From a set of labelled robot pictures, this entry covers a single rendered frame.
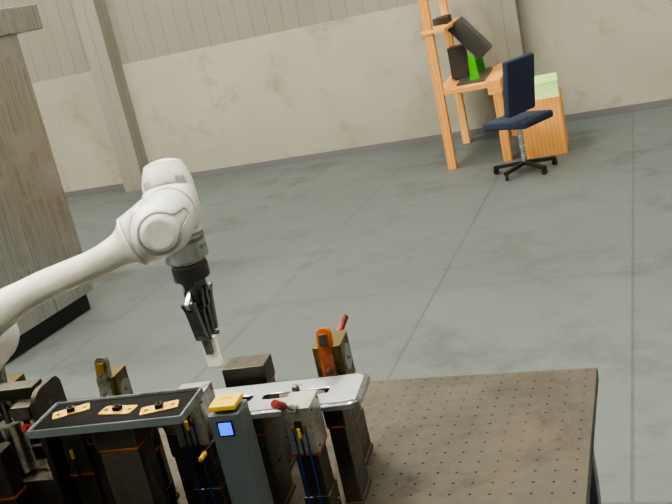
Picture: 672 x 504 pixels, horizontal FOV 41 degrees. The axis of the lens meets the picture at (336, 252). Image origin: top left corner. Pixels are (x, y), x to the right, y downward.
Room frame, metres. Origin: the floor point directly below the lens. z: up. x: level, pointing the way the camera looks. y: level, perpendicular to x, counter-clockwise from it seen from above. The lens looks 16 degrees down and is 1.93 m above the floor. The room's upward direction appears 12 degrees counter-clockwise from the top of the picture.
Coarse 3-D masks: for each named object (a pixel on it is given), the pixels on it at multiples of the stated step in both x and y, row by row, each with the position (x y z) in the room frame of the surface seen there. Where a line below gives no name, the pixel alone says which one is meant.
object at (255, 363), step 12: (240, 360) 2.32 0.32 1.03; (252, 360) 2.30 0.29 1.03; (264, 360) 2.28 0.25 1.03; (228, 372) 2.28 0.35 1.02; (240, 372) 2.27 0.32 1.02; (252, 372) 2.26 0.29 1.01; (264, 372) 2.25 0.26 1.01; (228, 384) 2.28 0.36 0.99; (240, 384) 2.27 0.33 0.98; (276, 396) 2.30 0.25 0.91; (288, 444) 2.30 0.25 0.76; (288, 456) 2.28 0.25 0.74
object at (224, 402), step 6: (216, 396) 1.81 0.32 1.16; (222, 396) 1.80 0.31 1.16; (228, 396) 1.79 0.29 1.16; (234, 396) 1.79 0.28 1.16; (240, 396) 1.79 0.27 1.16; (216, 402) 1.78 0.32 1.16; (222, 402) 1.77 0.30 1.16; (228, 402) 1.76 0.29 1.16; (234, 402) 1.76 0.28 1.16; (210, 408) 1.76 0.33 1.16; (216, 408) 1.76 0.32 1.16; (222, 408) 1.75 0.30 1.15; (228, 408) 1.75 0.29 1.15; (234, 408) 1.75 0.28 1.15
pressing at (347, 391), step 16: (256, 384) 2.21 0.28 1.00; (272, 384) 2.18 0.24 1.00; (288, 384) 2.16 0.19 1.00; (304, 384) 2.14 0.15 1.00; (320, 384) 2.12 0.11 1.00; (336, 384) 2.09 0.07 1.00; (352, 384) 2.07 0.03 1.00; (368, 384) 2.07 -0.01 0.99; (256, 400) 2.10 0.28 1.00; (320, 400) 2.02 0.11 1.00; (336, 400) 2.00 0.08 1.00; (352, 400) 1.98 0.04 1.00; (256, 416) 2.03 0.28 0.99; (272, 416) 2.01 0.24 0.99
